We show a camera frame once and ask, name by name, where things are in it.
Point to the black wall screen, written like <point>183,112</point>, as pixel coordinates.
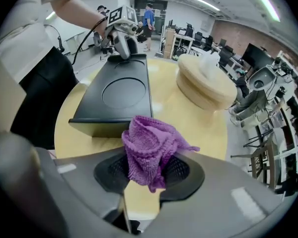
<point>257,56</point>

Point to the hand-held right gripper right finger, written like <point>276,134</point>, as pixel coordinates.
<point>226,195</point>

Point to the black rectangular box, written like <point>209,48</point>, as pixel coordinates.
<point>124,93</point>

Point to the white shelf with black helmets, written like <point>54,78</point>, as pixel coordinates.
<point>295,95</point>

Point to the ceiling tube light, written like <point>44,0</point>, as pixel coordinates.
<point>263,1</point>
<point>206,4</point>

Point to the person's white printed t-shirt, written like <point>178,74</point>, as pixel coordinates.
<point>22,33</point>

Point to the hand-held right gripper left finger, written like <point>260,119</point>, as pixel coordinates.
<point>77,182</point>

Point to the round wooden tissue holder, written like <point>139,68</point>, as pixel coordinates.
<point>203,88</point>

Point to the person's left forearm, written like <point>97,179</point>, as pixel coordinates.
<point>77,11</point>

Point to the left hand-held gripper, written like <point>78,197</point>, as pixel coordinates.
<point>120,15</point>

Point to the purple cloth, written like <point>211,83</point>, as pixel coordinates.
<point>149,147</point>

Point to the white tissue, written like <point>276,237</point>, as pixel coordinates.
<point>211,59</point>

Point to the round wooden table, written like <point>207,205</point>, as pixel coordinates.
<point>164,95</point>

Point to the dark wooden chair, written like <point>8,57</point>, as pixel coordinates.
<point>263,162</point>

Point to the person's black trousers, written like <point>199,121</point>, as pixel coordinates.
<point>44,103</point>

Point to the brown cardboard box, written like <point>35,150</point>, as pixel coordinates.
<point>169,43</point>

